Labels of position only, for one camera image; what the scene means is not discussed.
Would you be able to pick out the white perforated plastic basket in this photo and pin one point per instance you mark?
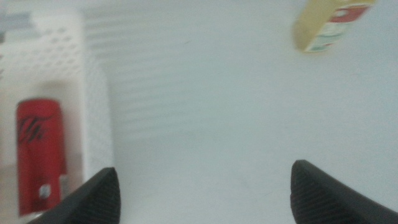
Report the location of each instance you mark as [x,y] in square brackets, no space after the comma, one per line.
[96,109]

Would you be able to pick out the yellow juice bottle red label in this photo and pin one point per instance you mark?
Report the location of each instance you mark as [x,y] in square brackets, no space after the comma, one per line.
[311,28]

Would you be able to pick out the red soda can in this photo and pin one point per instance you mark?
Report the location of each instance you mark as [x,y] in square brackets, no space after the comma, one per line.
[38,155]

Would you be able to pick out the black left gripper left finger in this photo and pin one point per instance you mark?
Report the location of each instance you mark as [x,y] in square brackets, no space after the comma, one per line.
[96,202]

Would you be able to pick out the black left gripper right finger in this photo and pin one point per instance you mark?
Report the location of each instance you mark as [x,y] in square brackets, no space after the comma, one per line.
[314,199]

